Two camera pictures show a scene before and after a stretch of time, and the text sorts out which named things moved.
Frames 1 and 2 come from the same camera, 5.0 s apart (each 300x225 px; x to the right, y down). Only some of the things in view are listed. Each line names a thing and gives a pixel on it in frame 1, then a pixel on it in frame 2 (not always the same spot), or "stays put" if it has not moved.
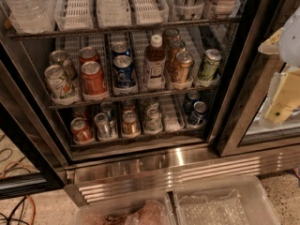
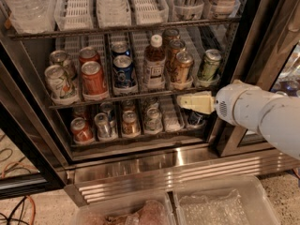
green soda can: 209,64 stays put
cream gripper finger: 283,95 → 202,101
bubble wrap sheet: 221,210 stays put
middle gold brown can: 175,46 stays put
